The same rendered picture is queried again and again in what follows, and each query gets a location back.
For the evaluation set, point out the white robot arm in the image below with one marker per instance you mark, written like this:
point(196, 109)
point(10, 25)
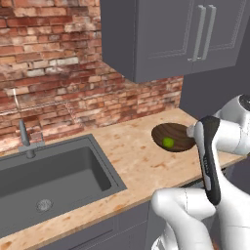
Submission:
point(195, 208)

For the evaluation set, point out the green lime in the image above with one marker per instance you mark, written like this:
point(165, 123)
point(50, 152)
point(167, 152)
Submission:
point(168, 142)

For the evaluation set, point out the dark wooden bowl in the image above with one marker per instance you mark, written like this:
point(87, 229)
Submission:
point(172, 132)

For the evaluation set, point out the grey kitchen sink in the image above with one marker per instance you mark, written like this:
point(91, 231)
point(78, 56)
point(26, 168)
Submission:
point(49, 182)

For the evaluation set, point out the grey sink tap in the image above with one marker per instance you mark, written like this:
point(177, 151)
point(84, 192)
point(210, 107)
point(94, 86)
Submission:
point(26, 140)

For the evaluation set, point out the grey base cupboard front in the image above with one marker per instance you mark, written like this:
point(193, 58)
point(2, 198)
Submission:
point(107, 232)

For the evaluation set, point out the grey wall cupboard body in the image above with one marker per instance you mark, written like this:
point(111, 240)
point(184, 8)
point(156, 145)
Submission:
point(117, 35)

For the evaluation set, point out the grey wall cupboard door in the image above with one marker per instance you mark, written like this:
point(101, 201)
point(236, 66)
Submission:
point(224, 32)
point(162, 35)

